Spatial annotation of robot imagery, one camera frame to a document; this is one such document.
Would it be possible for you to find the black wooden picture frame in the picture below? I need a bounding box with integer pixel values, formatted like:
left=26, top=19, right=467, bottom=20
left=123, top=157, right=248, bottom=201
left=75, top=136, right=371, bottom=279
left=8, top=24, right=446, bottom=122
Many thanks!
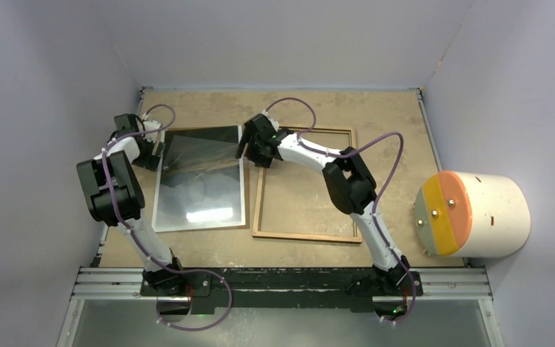
left=251, top=125, right=363, bottom=244

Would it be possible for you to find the grey landscape photo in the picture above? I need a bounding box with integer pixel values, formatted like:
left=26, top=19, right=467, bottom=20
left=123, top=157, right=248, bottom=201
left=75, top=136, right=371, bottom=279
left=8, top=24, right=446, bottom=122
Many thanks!
left=150, top=125, right=248, bottom=234

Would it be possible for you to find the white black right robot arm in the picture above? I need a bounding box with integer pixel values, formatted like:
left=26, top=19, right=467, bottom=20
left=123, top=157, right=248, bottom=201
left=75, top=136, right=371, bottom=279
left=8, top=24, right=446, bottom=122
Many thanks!
left=236, top=113, right=416, bottom=294

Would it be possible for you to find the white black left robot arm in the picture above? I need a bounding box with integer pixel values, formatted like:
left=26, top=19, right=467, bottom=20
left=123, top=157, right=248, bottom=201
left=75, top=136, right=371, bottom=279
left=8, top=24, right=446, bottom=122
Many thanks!
left=76, top=113, right=186, bottom=296

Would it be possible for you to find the white cylinder with orange lid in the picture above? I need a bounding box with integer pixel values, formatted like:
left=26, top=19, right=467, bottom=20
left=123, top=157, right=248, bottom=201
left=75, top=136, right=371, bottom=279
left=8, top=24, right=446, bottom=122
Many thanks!
left=413, top=170, right=531, bottom=258

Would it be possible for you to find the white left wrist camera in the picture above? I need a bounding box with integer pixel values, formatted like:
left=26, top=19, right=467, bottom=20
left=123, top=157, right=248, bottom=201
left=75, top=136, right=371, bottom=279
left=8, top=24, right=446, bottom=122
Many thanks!
left=142, top=119, right=162, bottom=144

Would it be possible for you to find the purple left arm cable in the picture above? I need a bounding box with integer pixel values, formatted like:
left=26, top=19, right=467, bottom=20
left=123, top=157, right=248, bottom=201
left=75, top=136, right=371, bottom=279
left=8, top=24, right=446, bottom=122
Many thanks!
left=101, top=104, right=234, bottom=333

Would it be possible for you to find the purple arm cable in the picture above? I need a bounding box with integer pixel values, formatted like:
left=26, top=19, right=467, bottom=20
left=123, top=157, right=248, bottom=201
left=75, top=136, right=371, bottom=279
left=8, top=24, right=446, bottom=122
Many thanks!
left=264, top=97, right=418, bottom=327
left=101, top=104, right=234, bottom=333

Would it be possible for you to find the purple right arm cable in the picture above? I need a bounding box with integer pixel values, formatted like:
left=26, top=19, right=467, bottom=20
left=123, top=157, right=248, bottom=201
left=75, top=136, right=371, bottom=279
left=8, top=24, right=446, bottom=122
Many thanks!
left=264, top=97, right=418, bottom=327

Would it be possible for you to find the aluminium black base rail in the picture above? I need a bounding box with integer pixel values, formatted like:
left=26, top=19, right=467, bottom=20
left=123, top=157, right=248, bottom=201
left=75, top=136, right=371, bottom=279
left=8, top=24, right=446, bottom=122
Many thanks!
left=72, top=267, right=492, bottom=317

